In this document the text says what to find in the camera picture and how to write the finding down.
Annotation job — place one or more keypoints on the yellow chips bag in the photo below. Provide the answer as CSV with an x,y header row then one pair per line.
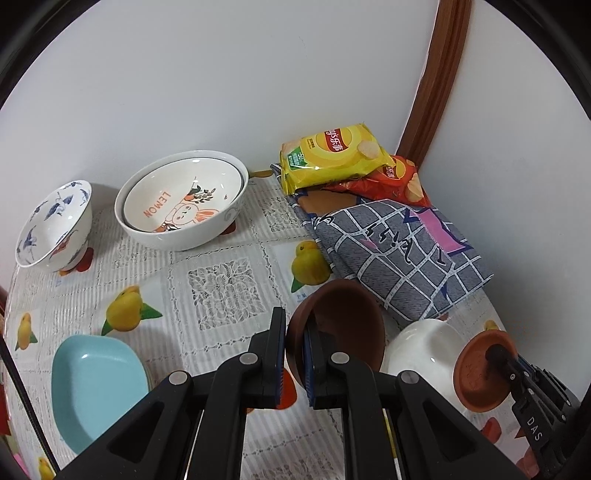
x,y
328,157

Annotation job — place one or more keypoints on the fruit printed tablecloth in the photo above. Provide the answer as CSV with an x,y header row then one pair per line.
x,y
217,286

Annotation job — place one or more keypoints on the brown wooden door frame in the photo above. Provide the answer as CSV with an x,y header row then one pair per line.
x,y
438,69

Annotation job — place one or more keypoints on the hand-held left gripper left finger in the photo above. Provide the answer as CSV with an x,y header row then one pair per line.
x,y
278,369

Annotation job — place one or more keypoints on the small brown clay bowl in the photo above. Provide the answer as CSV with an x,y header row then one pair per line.
x,y
475,378
351,323

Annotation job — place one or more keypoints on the plain white bowl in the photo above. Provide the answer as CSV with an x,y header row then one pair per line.
x,y
425,355

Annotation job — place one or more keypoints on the grey checked cloth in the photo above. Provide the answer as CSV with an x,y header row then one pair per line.
x,y
392,258

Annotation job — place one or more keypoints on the blue square plate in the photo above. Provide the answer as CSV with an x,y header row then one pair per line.
x,y
97,387

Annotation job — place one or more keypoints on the large white bowl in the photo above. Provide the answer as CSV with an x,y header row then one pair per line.
x,y
184,237

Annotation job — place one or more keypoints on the white bowl with blue birds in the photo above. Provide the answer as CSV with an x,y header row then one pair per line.
x,y
51,226

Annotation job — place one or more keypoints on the red chips bag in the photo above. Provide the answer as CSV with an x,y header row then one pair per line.
x,y
397,182

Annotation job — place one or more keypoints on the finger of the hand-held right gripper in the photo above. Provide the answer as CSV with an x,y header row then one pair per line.
x,y
505,367
538,378

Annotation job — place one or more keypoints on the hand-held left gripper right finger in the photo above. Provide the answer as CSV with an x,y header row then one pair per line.
x,y
309,374

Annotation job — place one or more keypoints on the white bowl with rabbit print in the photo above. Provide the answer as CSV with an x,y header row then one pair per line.
x,y
184,194

